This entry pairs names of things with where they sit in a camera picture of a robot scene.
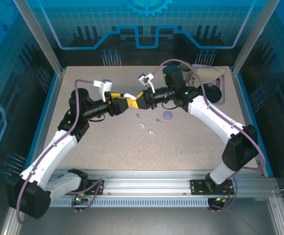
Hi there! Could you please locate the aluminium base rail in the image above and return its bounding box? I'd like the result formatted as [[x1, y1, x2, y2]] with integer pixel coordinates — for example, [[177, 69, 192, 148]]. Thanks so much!
[[18, 168, 280, 209]]

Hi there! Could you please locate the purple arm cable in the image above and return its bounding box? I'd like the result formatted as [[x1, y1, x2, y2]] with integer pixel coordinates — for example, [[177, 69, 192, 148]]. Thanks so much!
[[151, 59, 266, 179], [16, 78, 101, 225]]

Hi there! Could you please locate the black round plate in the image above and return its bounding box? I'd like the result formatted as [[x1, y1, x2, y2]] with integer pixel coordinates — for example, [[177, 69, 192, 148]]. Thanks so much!
[[197, 83, 223, 105]]

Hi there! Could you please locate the aluminium side frame rail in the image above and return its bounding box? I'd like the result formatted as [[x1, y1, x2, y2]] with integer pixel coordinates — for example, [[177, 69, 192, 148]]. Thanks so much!
[[230, 67, 275, 178], [24, 68, 66, 178]]

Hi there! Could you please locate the small lit connector board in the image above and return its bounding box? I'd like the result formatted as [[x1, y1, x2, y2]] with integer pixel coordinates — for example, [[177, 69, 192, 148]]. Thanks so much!
[[213, 195, 231, 204], [73, 194, 88, 206]]

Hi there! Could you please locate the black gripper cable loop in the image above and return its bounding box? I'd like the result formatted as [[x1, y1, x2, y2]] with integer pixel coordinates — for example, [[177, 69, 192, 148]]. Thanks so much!
[[89, 114, 106, 122], [161, 102, 178, 110]]

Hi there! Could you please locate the black right gripper cable loop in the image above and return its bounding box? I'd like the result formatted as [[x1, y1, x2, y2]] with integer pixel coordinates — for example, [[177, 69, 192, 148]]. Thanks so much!
[[161, 102, 178, 110]]

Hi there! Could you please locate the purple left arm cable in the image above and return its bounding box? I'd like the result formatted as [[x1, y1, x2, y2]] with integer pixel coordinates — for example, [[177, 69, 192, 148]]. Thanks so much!
[[16, 78, 101, 225]]

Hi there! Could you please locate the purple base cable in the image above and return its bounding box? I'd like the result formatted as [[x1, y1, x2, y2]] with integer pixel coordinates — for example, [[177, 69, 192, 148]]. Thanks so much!
[[208, 176, 238, 213], [71, 178, 103, 213]]

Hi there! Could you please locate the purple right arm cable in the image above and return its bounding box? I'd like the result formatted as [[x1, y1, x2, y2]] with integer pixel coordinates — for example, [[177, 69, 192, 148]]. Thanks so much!
[[151, 59, 266, 179]]

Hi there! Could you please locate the beige cloth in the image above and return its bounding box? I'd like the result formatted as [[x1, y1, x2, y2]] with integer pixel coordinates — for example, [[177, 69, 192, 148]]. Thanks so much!
[[190, 64, 227, 86]]

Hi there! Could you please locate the purple tray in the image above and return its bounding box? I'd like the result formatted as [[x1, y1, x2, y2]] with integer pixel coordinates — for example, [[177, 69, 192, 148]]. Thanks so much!
[[187, 63, 226, 105]]

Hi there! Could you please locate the black left gripper cable loop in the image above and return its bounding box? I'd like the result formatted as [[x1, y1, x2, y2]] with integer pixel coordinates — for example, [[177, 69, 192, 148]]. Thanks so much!
[[89, 114, 106, 122]]

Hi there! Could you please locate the slotted grey cable duct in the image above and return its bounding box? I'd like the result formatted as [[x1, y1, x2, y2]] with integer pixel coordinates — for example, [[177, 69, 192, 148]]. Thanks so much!
[[40, 197, 213, 209]]

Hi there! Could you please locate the aluminium frame post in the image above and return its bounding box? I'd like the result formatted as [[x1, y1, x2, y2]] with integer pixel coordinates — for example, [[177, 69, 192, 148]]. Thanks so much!
[[231, 0, 281, 74], [12, 0, 66, 74]]

